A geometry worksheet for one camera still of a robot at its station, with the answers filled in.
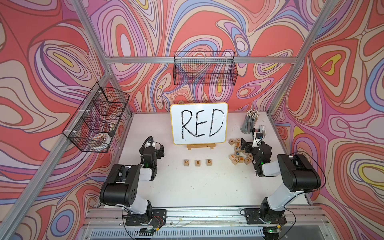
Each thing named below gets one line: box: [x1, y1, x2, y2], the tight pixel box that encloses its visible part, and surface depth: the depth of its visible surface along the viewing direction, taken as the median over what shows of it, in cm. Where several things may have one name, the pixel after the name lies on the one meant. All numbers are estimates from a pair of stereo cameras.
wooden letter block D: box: [206, 159, 212, 166], surface depth 93 cm
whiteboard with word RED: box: [170, 102, 229, 145], surface depth 92 cm
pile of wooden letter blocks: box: [228, 137, 254, 166], surface depth 95 cm
